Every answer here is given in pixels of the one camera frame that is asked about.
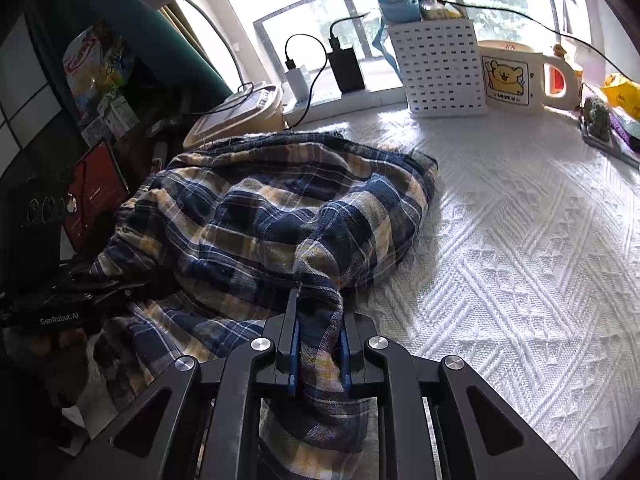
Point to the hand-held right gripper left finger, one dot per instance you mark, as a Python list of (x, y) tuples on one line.
[(294, 355)]

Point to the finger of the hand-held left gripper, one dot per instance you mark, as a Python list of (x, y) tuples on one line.
[(127, 291)]

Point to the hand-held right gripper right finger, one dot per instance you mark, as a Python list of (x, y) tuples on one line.
[(346, 360)]

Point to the blue plaid pants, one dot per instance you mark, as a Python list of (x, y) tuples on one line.
[(260, 220)]

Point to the person's left hand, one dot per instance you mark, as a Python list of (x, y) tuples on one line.
[(45, 342)]

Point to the black electronic device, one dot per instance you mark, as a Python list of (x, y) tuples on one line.
[(32, 215)]

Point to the white textured tablecloth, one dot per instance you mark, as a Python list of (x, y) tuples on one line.
[(500, 260)]

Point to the beige lidded container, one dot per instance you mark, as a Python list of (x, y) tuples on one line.
[(235, 115)]

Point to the colourful snack bag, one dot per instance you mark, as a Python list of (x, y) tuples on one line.
[(95, 67)]

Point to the teal curtain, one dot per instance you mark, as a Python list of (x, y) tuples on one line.
[(130, 25)]

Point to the white charger plug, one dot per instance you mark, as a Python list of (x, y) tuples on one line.
[(297, 80)]

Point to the black power bank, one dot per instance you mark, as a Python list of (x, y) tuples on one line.
[(346, 67)]

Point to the white perforated plastic basket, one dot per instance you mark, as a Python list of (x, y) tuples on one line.
[(437, 72)]

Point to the cream cartoon bear mug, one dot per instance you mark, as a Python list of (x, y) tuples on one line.
[(515, 80)]

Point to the grey tray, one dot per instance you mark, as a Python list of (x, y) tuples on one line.
[(615, 152)]

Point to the small green figurine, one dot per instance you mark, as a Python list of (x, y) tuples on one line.
[(596, 117)]

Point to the blue lidded bottle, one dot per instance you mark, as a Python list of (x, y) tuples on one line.
[(397, 6)]

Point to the purple packet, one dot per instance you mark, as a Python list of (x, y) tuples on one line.
[(629, 132)]

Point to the small yellow duck figure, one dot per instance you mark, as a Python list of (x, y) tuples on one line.
[(560, 50)]

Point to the yellow snack packet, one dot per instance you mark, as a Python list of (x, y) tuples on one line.
[(622, 92)]

